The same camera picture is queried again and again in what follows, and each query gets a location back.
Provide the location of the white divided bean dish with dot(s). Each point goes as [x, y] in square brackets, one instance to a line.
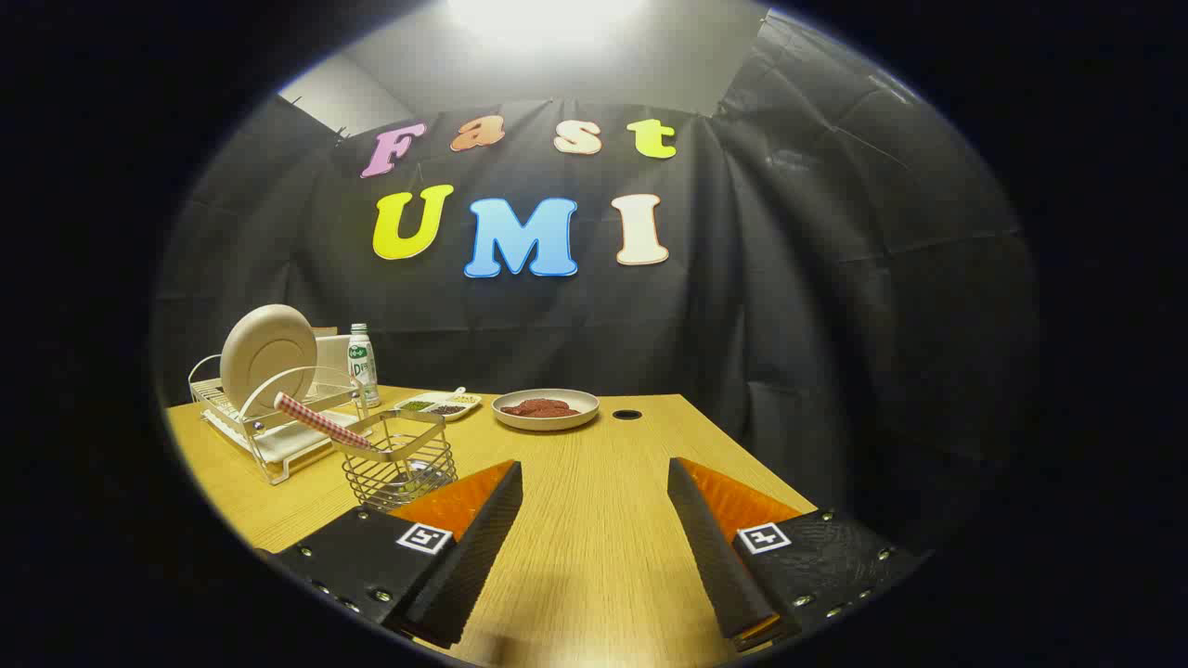
[436, 406]

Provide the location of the white toaster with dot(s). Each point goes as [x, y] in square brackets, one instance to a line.
[332, 357]

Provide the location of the beige meat dish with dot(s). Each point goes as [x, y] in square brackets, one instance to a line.
[548, 423]

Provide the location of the white dish rack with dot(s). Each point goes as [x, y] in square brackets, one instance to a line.
[278, 447]

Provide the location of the white bottle green label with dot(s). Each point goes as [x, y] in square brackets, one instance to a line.
[362, 366]

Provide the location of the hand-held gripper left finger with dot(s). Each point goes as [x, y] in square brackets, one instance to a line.
[473, 557]

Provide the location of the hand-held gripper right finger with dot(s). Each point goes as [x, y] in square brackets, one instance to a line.
[715, 557]

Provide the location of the black backdrop cloth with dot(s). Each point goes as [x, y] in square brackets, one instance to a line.
[742, 325]

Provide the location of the beige plate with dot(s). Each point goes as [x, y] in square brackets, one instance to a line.
[264, 357]

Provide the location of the red meat patty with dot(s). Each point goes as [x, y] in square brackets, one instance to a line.
[561, 407]
[520, 408]

